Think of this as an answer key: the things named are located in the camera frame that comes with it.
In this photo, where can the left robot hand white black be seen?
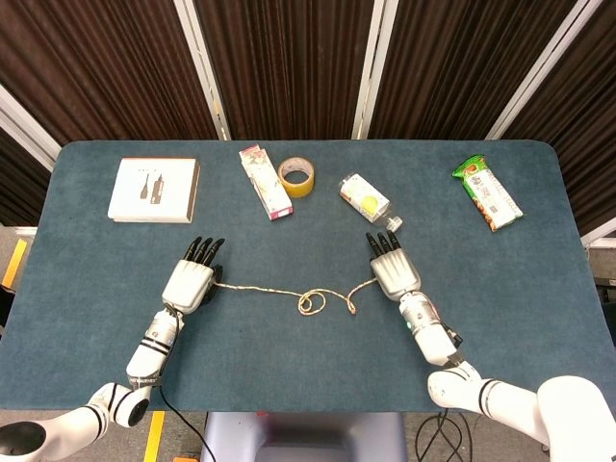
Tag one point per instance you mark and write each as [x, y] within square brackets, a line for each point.
[187, 284]

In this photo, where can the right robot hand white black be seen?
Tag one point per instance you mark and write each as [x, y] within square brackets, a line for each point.
[394, 272]

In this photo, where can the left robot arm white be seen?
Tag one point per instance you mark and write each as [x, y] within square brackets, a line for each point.
[149, 346]

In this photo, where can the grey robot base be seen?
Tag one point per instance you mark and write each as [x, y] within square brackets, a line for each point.
[303, 438]

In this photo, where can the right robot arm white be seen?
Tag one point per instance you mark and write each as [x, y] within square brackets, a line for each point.
[433, 344]

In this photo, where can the clear plastic drink bottle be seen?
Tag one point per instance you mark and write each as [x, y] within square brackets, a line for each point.
[366, 199]

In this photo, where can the white flat cardboard box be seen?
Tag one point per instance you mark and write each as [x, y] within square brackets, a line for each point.
[144, 192]

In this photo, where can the green white snack packet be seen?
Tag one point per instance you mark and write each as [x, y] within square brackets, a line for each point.
[488, 192]

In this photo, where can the yellow packing tape roll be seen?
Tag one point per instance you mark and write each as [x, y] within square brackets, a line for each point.
[304, 188]

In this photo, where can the long pink white carton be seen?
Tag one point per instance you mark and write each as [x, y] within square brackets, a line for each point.
[264, 185]

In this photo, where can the blue felt table mat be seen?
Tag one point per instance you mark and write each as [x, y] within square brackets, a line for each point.
[298, 356]

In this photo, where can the yellow floor tape strip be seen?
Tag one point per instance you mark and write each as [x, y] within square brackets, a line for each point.
[14, 262]
[155, 435]

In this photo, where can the brown pleated partition panel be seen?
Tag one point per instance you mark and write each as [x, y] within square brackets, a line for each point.
[19, 192]
[289, 58]
[96, 58]
[592, 120]
[457, 58]

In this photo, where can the white partition frame post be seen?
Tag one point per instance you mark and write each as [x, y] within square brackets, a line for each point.
[601, 235]
[207, 82]
[539, 72]
[373, 72]
[24, 125]

